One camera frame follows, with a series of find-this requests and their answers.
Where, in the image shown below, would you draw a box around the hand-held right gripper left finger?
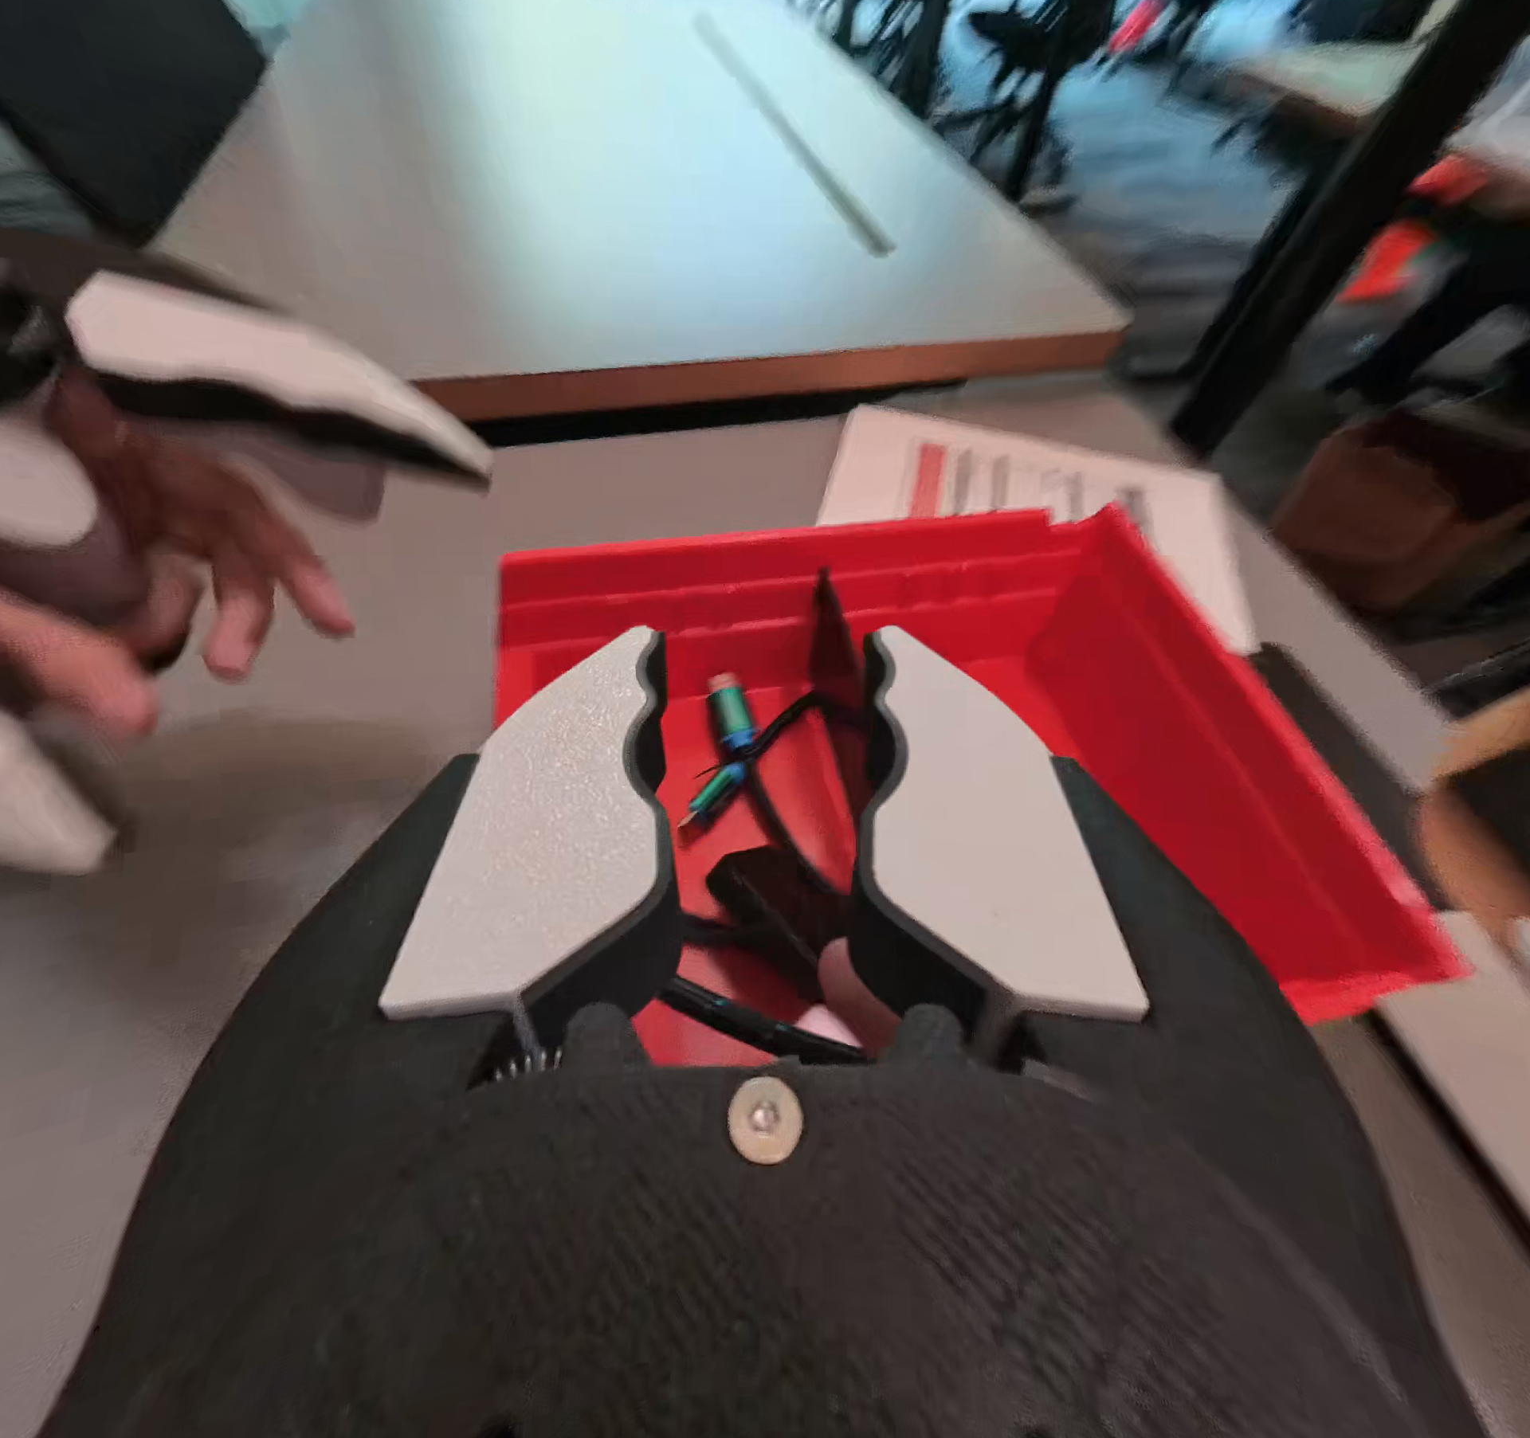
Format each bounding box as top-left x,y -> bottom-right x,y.
377,625 -> 683,1027

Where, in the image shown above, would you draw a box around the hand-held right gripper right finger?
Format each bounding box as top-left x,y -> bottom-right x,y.
850,625 -> 1155,1046

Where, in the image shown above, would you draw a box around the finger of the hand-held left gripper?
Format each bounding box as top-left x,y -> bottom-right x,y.
0,715 -> 127,879
63,270 -> 497,519

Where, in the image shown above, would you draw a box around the red plastic bin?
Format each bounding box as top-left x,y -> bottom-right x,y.
494,502 -> 1473,1069

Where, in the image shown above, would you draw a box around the braided cable with green plugs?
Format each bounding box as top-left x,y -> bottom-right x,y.
675,672 -> 862,890

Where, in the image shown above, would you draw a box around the black hub cable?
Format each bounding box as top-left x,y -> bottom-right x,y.
658,913 -> 873,1067

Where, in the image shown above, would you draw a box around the person's left hand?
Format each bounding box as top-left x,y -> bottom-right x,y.
0,393 -> 357,734

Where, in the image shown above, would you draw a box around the black office chair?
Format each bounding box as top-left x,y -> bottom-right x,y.
0,0 -> 270,248

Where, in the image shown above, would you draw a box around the white printed paper sheet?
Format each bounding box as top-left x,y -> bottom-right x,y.
817,404 -> 1258,656

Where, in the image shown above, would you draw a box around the black panel with wooden rim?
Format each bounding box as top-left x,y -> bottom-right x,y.
1414,690 -> 1530,955

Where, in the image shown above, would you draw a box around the black metal pole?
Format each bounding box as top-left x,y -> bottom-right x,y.
1166,0 -> 1530,453

